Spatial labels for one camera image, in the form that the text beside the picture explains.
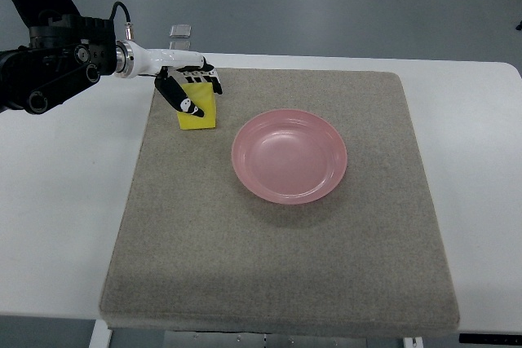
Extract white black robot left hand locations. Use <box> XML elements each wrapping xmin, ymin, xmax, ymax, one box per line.
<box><xmin>114</xmin><ymin>41</ymin><xmax>223</xmax><ymax>118</ymax></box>

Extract yellow foam block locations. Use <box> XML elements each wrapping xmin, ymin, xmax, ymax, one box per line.
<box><xmin>177</xmin><ymin>82</ymin><xmax>216</xmax><ymax>130</ymax></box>

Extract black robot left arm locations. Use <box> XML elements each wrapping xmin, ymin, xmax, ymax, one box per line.
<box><xmin>1</xmin><ymin>2</ymin><xmax>133</xmax><ymax>115</ymax></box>

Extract lower silver floor plate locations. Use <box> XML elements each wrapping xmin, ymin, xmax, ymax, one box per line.
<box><xmin>169</xmin><ymin>40</ymin><xmax>191</xmax><ymax>51</ymax></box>

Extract pink plate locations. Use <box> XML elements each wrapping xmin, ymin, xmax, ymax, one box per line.
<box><xmin>231</xmin><ymin>109</ymin><xmax>347</xmax><ymax>205</ymax></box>

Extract grey felt mat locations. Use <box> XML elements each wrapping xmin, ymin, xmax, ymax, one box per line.
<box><xmin>100</xmin><ymin>68</ymin><xmax>460</xmax><ymax>337</ymax></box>

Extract white table leg frame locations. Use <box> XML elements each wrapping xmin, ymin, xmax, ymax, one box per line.
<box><xmin>88</xmin><ymin>319</ymin><xmax>113</xmax><ymax>348</ymax></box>

